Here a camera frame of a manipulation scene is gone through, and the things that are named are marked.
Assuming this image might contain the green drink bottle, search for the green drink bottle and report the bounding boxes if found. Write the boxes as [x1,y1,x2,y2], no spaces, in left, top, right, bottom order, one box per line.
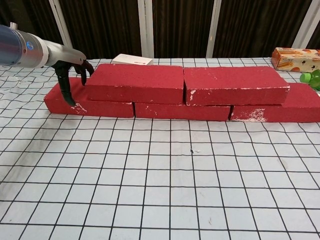
[299,69,320,91]

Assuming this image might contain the small white carton box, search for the small white carton box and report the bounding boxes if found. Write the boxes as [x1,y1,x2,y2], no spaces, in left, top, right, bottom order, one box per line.
[111,53,154,67]

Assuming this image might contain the white frame pole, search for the white frame pole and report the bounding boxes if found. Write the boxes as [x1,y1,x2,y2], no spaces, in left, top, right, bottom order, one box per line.
[145,0,155,59]
[48,0,76,51]
[206,0,223,59]
[291,0,319,50]
[137,0,148,58]

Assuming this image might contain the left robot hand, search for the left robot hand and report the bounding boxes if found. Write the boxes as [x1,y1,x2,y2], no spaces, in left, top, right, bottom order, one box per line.
[45,41,96,106]

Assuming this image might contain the red foam brick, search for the red foam brick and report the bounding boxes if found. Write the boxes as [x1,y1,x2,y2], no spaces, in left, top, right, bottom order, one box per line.
[133,100,232,122]
[43,77,136,119]
[84,63,186,106]
[182,65,292,107]
[229,82,320,124]

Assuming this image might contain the orange snack box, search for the orange snack box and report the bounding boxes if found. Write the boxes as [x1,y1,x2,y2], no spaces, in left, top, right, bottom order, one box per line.
[271,47,320,74]

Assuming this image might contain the dark brown curtain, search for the dark brown curtain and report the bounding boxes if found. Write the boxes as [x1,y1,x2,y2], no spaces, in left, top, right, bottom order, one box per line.
[0,0,320,64]

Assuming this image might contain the checked light blue tablecloth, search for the checked light blue tablecloth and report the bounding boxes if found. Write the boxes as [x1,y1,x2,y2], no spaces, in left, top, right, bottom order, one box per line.
[0,57,320,240]

